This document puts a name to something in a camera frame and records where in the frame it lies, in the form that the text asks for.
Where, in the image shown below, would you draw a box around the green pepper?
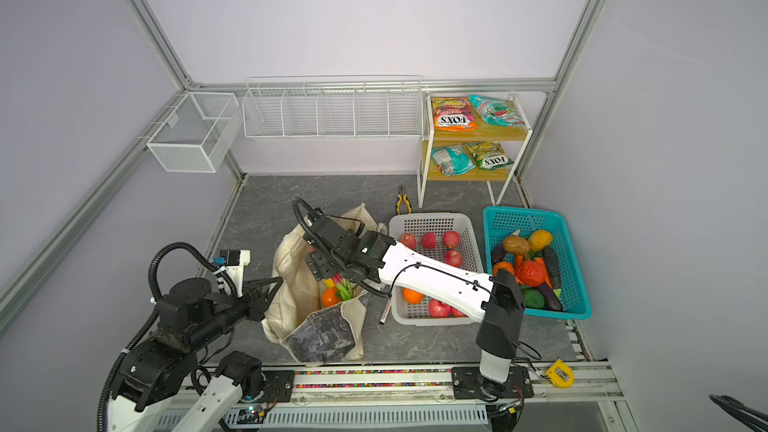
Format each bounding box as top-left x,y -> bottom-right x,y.
522,288 -> 546,310

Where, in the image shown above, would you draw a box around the yellow handled pliers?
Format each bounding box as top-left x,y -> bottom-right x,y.
395,186 -> 413,215

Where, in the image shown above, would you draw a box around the red apple back left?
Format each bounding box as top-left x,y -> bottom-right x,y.
400,233 -> 418,250

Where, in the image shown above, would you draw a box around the teal snack bag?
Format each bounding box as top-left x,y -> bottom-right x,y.
431,144 -> 475,177

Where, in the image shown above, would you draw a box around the red apple back middle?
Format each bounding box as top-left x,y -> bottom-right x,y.
421,232 -> 437,250

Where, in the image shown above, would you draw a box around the small white wire basket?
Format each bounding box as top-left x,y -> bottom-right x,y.
147,92 -> 242,173

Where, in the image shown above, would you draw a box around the white wooden two-tier shelf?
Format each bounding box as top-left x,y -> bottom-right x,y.
417,94 -> 533,206

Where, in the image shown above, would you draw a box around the green pink snack bag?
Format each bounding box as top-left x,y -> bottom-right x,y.
469,95 -> 525,127

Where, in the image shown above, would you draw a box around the dark cucumber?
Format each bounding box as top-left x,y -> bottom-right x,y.
541,246 -> 562,293

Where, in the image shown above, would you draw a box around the orange persimmon with leaves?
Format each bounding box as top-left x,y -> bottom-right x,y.
321,287 -> 342,308

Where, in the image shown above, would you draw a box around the orange Fox's candy bag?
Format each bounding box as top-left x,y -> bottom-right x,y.
430,97 -> 477,132

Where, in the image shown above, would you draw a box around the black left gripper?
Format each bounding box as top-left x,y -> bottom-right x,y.
190,275 -> 284,350

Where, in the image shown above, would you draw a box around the silver marker pen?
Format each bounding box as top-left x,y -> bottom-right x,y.
378,297 -> 392,325

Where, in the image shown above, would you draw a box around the small orange pumpkin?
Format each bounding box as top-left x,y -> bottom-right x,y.
492,261 -> 515,276

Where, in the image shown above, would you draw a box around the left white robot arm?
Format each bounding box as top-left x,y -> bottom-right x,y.
96,242 -> 283,431

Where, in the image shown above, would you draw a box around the yellow tape measure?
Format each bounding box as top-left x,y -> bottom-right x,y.
545,359 -> 575,389

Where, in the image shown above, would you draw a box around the dark purple eggplant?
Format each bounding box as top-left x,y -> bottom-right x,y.
536,282 -> 564,312

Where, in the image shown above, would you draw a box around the yellow lemon in teal basket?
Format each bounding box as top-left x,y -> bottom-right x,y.
527,230 -> 553,253

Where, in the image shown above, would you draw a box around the cream canvas grocery bag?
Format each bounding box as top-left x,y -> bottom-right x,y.
262,225 -> 371,363

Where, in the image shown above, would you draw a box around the red apple back right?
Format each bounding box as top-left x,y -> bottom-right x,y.
442,231 -> 461,249

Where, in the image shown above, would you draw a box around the teal plastic vegetable basket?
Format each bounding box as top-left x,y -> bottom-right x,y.
483,206 -> 592,320

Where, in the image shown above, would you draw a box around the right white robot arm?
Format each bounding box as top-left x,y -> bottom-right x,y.
295,210 -> 525,402

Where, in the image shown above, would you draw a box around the white plastic fruit basket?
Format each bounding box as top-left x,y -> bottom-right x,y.
388,212 -> 485,326

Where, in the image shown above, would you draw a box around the brown potato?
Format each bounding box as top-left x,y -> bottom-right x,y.
502,235 -> 531,256

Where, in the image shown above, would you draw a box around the orange tangerine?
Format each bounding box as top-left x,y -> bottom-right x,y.
402,288 -> 425,305

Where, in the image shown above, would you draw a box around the long white wire basket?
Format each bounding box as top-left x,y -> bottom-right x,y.
241,75 -> 425,140

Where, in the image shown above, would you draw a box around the green Fox's candy bag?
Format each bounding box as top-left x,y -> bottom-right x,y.
464,142 -> 513,171

